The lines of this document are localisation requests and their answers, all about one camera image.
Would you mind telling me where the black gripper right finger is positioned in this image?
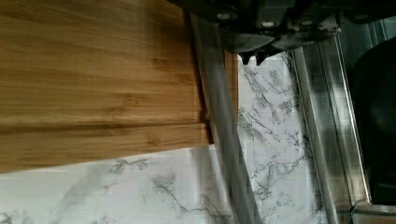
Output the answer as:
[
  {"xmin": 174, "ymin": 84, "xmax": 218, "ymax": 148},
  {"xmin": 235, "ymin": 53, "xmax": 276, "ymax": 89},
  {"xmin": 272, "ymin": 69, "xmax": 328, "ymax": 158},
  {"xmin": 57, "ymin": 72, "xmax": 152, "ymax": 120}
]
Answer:
[{"xmin": 254, "ymin": 15, "xmax": 342, "ymax": 65}]

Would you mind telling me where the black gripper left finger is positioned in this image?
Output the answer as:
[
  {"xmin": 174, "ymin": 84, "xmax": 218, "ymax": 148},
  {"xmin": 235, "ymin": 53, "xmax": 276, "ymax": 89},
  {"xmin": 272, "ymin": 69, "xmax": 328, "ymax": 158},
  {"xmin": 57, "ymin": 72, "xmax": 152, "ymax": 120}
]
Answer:
[{"xmin": 219, "ymin": 26, "xmax": 276, "ymax": 65}]

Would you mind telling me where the glass oven door with handle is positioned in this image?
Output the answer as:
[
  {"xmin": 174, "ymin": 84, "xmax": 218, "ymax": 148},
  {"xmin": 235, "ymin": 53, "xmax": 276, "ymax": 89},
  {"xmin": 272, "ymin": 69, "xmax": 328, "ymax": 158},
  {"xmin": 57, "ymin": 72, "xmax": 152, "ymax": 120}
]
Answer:
[{"xmin": 186, "ymin": 13, "xmax": 396, "ymax": 224}]

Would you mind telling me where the stainless steel toaster oven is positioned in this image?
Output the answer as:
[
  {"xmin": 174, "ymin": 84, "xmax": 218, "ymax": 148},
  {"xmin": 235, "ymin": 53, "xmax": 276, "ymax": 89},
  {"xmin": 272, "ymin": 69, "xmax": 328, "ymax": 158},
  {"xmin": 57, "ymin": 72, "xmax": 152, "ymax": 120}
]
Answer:
[{"xmin": 340, "ymin": 17, "xmax": 396, "ymax": 205}]

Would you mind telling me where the bamboo cutting board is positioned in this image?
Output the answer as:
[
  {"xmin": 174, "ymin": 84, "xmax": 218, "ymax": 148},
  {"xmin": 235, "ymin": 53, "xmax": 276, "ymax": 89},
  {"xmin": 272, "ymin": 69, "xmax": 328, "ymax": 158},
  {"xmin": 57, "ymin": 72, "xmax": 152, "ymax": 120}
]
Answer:
[{"xmin": 0, "ymin": 0, "xmax": 240, "ymax": 174}]

